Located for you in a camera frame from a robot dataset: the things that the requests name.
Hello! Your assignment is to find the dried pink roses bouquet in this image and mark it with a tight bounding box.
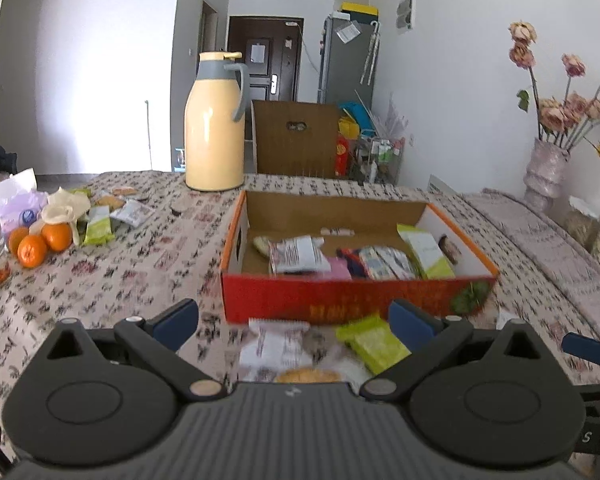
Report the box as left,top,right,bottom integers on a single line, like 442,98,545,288
508,21,600,156

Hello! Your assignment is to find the yellow thermos jug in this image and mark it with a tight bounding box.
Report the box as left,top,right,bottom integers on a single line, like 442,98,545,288
184,51,250,192

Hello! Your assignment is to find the clear storage jar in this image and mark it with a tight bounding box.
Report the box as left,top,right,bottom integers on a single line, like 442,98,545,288
564,196,600,250

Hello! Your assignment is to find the dark brown entrance door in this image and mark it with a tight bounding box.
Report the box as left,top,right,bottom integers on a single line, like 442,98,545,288
227,16,303,102

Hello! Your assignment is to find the pink snack packet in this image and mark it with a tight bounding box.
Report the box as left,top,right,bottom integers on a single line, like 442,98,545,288
323,257,352,281

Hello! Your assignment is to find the orange mandarin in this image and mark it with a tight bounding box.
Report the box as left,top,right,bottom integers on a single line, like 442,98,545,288
41,223,73,252
17,234,47,269

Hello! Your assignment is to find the grey refrigerator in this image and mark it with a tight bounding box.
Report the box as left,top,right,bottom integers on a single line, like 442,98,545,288
317,12,381,105

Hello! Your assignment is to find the pink ribbed flower vase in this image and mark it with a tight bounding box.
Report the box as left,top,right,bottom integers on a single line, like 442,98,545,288
524,139,570,212

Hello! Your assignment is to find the large white red snack bag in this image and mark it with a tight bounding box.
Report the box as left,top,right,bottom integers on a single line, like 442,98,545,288
252,235,330,274

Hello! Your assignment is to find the white biscuit packet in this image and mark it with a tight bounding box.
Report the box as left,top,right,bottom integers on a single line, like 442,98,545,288
238,318,313,382

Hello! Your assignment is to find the dark blue orange snack bag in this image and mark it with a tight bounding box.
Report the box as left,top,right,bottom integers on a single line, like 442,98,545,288
336,246,384,280

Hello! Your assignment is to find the red orange cardboard box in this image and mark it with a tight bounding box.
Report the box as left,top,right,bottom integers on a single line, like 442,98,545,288
220,191,500,325

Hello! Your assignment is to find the green snack packet on table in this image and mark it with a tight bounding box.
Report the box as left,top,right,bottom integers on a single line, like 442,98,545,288
336,315,412,375

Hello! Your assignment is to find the long green white snack box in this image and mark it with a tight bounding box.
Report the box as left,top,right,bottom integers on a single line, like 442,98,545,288
396,224,455,280

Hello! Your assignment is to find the orange mandarin back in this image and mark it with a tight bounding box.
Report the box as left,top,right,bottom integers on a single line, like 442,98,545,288
41,223,73,252

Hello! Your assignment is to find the green packet near oranges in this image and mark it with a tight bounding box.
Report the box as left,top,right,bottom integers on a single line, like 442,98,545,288
83,206,114,246

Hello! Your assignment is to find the yellow black box on fridge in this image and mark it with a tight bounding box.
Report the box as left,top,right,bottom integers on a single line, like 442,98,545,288
340,2,379,24

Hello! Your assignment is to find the purple plastic bag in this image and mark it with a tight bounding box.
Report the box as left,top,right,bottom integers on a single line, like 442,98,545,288
0,168,47,234

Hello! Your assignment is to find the grey folded blanket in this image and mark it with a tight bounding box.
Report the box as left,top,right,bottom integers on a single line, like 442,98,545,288
462,190,600,336

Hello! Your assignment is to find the orange mandarin front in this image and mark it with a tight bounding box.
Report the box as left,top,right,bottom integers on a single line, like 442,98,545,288
17,234,47,269

